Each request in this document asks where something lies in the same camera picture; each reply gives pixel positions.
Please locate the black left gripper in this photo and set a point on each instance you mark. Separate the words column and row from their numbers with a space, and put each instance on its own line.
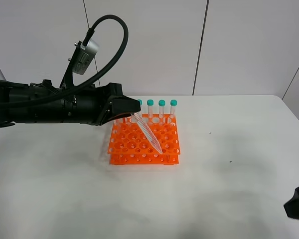
column 98, row 106

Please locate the green-capped test tube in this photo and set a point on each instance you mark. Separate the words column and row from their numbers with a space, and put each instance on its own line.
column 147, row 131

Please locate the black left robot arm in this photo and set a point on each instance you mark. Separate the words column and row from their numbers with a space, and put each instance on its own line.
column 52, row 112

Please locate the second row tube left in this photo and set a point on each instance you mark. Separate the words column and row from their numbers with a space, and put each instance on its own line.
column 117, row 122

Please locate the orange test tube rack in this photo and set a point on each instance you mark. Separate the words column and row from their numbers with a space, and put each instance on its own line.
column 128, row 144

